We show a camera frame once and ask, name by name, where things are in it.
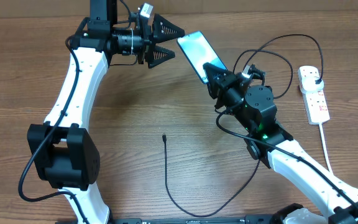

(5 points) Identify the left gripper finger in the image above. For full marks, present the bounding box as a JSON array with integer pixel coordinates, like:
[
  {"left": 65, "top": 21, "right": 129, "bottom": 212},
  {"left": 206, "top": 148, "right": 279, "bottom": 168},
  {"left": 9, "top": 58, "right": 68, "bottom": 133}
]
[
  {"left": 145, "top": 45, "right": 175, "bottom": 68},
  {"left": 152, "top": 14, "right": 185, "bottom": 42}
]

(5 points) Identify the Samsung Galaxy smartphone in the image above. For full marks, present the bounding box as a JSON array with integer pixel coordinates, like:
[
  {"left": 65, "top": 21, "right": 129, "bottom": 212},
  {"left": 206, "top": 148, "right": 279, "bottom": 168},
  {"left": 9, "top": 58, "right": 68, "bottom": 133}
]
[{"left": 177, "top": 30, "right": 227, "bottom": 84}]

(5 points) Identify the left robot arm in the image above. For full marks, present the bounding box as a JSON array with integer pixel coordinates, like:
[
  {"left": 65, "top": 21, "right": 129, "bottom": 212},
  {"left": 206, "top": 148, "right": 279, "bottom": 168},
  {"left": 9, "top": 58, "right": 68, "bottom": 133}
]
[{"left": 25, "top": 0, "right": 185, "bottom": 223}]

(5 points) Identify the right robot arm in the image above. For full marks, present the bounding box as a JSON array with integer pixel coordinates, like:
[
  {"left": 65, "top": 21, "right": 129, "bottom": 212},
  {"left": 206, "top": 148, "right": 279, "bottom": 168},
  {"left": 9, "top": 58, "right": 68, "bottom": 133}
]
[{"left": 203, "top": 63, "right": 358, "bottom": 223}]

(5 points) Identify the white charger plug adapter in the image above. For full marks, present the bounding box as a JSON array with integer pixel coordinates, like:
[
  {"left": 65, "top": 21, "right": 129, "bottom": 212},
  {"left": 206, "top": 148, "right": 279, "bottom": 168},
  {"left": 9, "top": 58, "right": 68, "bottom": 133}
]
[{"left": 300, "top": 77, "right": 324, "bottom": 94}]

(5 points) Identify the white power strip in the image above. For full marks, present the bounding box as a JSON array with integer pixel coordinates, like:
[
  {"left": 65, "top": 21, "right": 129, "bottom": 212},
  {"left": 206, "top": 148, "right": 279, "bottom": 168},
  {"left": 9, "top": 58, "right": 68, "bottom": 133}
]
[{"left": 297, "top": 65, "right": 330, "bottom": 125}]

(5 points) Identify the black USB charging cable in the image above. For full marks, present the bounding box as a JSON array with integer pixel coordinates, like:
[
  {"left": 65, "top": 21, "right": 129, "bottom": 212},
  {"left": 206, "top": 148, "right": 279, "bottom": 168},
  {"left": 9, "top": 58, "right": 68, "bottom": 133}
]
[{"left": 162, "top": 34, "right": 324, "bottom": 218}]

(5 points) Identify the white power strip cord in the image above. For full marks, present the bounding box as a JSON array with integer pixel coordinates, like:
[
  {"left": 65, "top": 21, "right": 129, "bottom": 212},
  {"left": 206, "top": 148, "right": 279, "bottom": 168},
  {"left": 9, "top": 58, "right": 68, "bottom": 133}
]
[{"left": 318, "top": 123, "right": 334, "bottom": 174}]

